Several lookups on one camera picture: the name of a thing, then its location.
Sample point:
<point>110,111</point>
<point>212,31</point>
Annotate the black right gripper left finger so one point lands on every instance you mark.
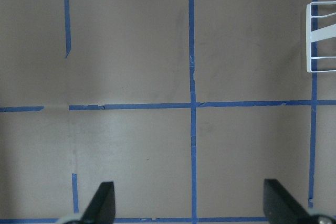
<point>101,209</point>

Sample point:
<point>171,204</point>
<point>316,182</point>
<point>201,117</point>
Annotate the white wire cup rack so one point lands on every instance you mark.
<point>317,35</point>

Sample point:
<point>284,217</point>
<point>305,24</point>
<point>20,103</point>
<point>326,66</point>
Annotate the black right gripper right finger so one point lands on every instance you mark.
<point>279,205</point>

